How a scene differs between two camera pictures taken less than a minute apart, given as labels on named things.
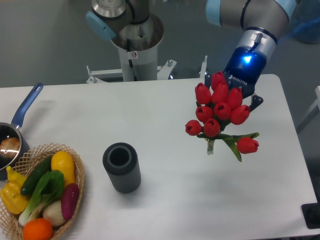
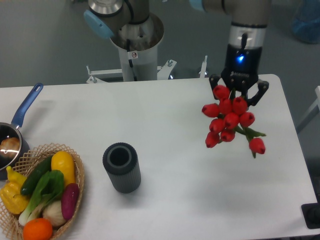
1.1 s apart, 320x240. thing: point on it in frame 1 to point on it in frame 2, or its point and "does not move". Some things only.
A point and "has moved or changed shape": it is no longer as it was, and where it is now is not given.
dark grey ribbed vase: [121, 161] does not move
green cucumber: [31, 183] does not move
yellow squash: [64, 161] does not move
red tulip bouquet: [218, 107] has moved or changed shape
